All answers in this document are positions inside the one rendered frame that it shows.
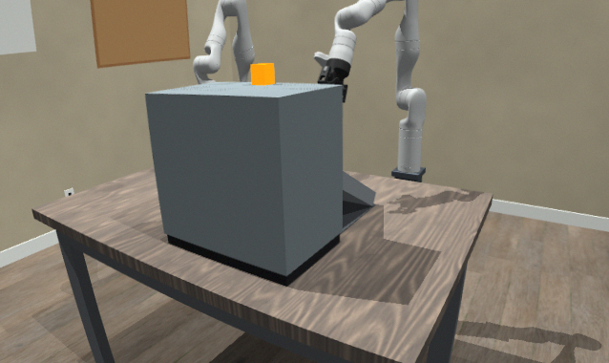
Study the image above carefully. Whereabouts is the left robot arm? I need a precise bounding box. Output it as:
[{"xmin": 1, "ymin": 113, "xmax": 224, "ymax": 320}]
[{"xmin": 314, "ymin": 0, "xmax": 427, "ymax": 173}]

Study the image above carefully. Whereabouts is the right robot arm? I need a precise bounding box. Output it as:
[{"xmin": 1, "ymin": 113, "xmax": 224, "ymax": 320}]
[{"xmin": 193, "ymin": 0, "xmax": 255, "ymax": 84}]

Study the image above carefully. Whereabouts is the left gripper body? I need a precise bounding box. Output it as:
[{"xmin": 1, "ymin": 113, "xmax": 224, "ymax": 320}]
[{"xmin": 326, "ymin": 58, "xmax": 351, "ymax": 85}]

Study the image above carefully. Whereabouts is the grey metal cabinet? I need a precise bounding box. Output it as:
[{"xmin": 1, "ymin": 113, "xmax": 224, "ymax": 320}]
[{"xmin": 145, "ymin": 64, "xmax": 376, "ymax": 287}]

